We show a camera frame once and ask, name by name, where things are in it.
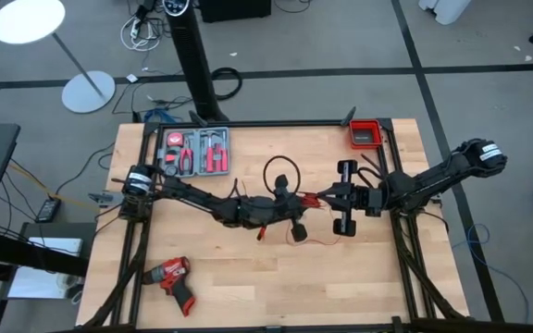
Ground black power adapter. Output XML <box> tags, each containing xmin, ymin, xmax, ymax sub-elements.
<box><xmin>34</xmin><ymin>197</ymin><xmax>63</xmax><ymax>224</ymax></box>

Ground black tower fan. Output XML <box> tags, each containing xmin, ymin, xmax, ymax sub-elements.
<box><xmin>162</xmin><ymin>0</ymin><xmax>230</xmax><ymax>124</ymax></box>

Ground red-handled hammer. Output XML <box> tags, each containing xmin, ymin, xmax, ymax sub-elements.
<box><xmin>200</xmin><ymin>130</ymin><xmax>217</xmax><ymax>173</ymax></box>

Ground grey open tool case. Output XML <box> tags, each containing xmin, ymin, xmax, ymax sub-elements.
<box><xmin>157</xmin><ymin>127</ymin><xmax>231</xmax><ymax>179</ymax></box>

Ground red plastic bin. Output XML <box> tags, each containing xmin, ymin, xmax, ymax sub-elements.
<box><xmin>349</xmin><ymin>118</ymin><xmax>383</xmax><ymax>150</ymax></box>

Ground black box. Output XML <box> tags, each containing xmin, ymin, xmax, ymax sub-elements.
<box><xmin>199</xmin><ymin>0</ymin><xmax>272</xmax><ymax>23</ymax></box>

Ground black floor cable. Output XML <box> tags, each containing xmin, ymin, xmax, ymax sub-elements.
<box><xmin>56</xmin><ymin>142</ymin><xmax>116</xmax><ymax>195</ymax></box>

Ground red-handled pliers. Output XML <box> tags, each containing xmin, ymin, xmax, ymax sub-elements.
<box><xmin>179</xmin><ymin>147</ymin><xmax>194</xmax><ymax>175</ymax></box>

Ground black wire spool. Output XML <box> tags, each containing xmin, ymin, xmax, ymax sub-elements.
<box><xmin>301</xmin><ymin>191</ymin><xmax>324</xmax><ymax>210</ymax></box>

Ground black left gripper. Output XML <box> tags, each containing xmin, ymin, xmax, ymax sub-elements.
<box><xmin>238</xmin><ymin>174</ymin><xmax>308</xmax><ymax>242</ymax></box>

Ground white plastic object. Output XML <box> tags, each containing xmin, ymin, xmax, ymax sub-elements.
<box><xmin>417</xmin><ymin>0</ymin><xmax>473</xmax><ymax>26</ymax></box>

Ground long blue floor cable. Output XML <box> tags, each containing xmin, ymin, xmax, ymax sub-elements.
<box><xmin>451</xmin><ymin>223</ymin><xmax>531</xmax><ymax>325</ymax></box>

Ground white flat panel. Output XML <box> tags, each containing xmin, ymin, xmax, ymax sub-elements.
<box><xmin>6</xmin><ymin>265</ymin><xmax>87</xmax><ymax>301</ymax></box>
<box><xmin>28</xmin><ymin>237</ymin><xmax>84</xmax><ymax>258</ymax></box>

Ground red-handled screwdriver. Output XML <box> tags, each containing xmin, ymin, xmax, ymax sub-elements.
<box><xmin>215</xmin><ymin>130</ymin><xmax>229</xmax><ymax>172</ymax></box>

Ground black coiled cable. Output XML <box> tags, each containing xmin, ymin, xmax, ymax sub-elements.
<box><xmin>210</xmin><ymin>67</ymin><xmax>243</xmax><ymax>102</ymax></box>

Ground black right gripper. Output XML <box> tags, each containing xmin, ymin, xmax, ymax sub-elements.
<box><xmin>317</xmin><ymin>159</ymin><xmax>383</xmax><ymax>238</ymax></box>

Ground short blue floor cable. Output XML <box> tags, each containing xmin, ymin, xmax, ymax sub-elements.
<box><xmin>143</xmin><ymin>108</ymin><xmax>178</xmax><ymax>124</ymax></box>

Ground white power strip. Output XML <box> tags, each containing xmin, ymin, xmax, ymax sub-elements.
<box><xmin>120</xmin><ymin>13</ymin><xmax>164</xmax><ymax>52</ymax></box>

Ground white round pedestal table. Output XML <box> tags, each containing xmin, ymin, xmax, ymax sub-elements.
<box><xmin>0</xmin><ymin>0</ymin><xmax>118</xmax><ymax>115</ymax></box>

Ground red cordless drill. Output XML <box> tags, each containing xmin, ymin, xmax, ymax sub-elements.
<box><xmin>142</xmin><ymin>256</ymin><xmax>198</xmax><ymax>318</ymax></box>

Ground red wire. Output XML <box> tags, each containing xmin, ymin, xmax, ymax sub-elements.
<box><xmin>284</xmin><ymin>191</ymin><xmax>342</xmax><ymax>247</ymax></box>

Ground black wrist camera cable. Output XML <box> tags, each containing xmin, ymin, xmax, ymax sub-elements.
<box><xmin>356</xmin><ymin>154</ymin><xmax>390</xmax><ymax>191</ymax></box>
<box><xmin>262</xmin><ymin>155</ymin><xmax>302</xmax><ymax>198</ymax></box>

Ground yellow cable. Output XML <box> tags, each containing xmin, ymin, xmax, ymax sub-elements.
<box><xmin>6</xmin><ymin>164</ymin><xmax>99</xmax><ymax>212</ymax></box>

